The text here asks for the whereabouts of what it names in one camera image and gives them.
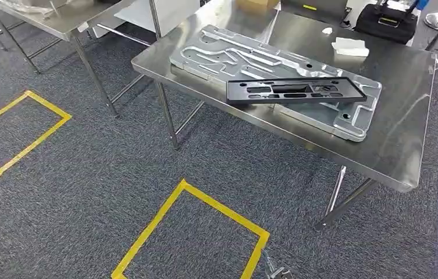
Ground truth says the dark grey case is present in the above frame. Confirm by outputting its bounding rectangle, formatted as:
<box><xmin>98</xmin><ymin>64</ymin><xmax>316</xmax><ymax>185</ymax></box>
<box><xmin>280</xmin><ymin>0</ymin><xmax>353</xmax><ymax>28</ymax></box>

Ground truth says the steel table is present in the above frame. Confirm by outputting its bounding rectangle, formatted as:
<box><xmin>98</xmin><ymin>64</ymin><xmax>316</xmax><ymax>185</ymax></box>
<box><xmin>0</xmin><ymin>0</ymin><xmax>146</xmax><ymax>118</ymax></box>
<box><xmin>131</xmin><ymin>0</ymin><xmax>438</xmax><ymax>233</ymax></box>

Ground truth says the white panel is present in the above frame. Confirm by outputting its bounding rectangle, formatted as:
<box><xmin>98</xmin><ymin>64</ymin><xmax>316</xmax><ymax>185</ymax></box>
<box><xmin>113</xmin><ymin>0</ymin><xmax>201</xmax><ymax>38</ymax></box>

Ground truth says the cardboard box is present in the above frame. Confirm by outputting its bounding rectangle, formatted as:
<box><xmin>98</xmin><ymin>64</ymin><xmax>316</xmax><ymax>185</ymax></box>
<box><xmin>235</xmin><ymin>0</ymin><xmax>281</xmax><ymax>13</ymax></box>

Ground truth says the clear plastic sheet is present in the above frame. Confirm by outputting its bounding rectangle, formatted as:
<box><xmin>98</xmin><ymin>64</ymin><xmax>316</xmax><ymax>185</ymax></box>
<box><xmin>0</xmin><ymin>0</ymin><xmax>69</xmax><ymax>15</ymax></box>

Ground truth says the machined aluminium fixture plate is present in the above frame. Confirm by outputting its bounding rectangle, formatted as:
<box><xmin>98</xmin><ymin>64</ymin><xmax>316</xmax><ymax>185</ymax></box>
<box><xmin>169</xmin><ymin>24</ymin><xmax>383</xmax><ymax>143</ymax></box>

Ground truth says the black plastic plate frame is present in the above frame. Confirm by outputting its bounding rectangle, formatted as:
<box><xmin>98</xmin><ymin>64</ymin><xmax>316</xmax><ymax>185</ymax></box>
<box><xmin>225</xmin><ymin>76</ymin><xmax>369</xmax><ymax>107</ymax></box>

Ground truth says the small grey metal piece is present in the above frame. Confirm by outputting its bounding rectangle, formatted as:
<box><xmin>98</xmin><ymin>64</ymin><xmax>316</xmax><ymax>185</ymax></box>
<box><xmin>261</xmin><ymin>249</ymin><xmax>293</xmax><ymax>279</ymax></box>

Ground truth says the white folded cloth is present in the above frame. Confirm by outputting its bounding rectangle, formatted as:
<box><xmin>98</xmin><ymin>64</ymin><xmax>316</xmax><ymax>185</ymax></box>
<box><xmin>331</xmin><ymin>37</ymin><xmax>370</xmax><ymax>58</ymax></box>

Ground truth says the black bag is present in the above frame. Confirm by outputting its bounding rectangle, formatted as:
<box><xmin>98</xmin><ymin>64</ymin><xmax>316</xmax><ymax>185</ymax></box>
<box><xmin>354</xmin><ymin>0</ymin><xmax>420</xmax><ymax>45</ymax></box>

